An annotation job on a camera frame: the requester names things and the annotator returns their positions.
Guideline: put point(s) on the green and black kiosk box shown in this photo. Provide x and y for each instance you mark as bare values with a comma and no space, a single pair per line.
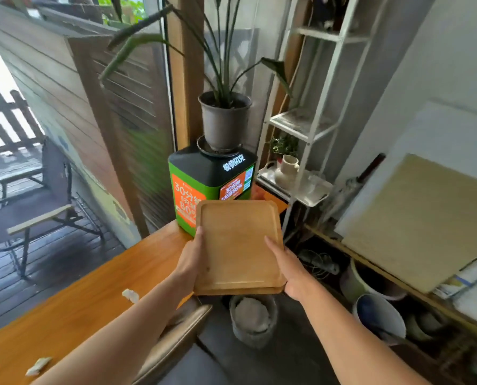
206,184

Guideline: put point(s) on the crumpled white tissue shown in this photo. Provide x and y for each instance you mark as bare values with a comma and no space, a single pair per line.
38,366
130,295

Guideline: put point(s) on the person's left thumb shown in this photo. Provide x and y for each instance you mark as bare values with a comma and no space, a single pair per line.
199,245

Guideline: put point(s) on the person's left hand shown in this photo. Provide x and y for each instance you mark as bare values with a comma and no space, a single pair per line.
190,261

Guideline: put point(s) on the small green potted plant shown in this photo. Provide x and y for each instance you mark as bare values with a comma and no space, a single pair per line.
284,145

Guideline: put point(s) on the person's left forearm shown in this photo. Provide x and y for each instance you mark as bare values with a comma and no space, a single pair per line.
118,330

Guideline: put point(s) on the white tray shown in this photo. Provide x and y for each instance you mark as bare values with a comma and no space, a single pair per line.
298,184

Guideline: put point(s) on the grey plant pot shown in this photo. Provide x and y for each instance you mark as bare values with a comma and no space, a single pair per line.
224,124

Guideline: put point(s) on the grey folding chair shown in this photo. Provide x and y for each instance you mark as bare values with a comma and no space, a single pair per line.
34,208

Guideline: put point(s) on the tall green plant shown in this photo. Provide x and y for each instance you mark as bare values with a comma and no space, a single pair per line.
218,48

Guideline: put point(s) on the wooden fence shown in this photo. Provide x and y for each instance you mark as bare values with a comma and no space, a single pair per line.
6,120

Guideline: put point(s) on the person's right hand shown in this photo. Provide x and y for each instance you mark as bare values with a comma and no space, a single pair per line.
293,272

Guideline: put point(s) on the tan board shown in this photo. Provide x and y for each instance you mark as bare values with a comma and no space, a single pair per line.
422,224

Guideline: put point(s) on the grey woven waste basket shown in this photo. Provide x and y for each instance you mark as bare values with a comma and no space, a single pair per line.
253,320

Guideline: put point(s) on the white metal shelf rack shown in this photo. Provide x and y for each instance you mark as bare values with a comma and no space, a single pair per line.
318,104

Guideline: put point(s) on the folded grey umbrella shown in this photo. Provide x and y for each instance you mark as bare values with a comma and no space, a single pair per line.
348,192

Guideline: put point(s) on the large white board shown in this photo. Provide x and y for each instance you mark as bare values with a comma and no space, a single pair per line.
434,136

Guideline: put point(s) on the brown louvered door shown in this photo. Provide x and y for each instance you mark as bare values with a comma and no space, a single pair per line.
122,128

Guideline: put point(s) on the white and green bucket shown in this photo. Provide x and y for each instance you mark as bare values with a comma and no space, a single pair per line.
356,282

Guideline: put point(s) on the stack of papers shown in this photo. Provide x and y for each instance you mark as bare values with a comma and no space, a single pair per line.
469,284

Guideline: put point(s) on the person's right thumb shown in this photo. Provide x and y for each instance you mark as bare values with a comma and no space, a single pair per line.
275,250

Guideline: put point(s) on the low wooden shelf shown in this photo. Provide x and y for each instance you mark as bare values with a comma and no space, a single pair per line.
402,292

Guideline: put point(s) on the person's right forearm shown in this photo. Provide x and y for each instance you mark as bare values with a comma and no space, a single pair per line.
354,340

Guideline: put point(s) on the cream ceramic jug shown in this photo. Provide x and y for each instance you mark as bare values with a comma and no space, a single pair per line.
286,172

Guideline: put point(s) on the wooden tray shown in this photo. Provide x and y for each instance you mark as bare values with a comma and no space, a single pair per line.
238,246

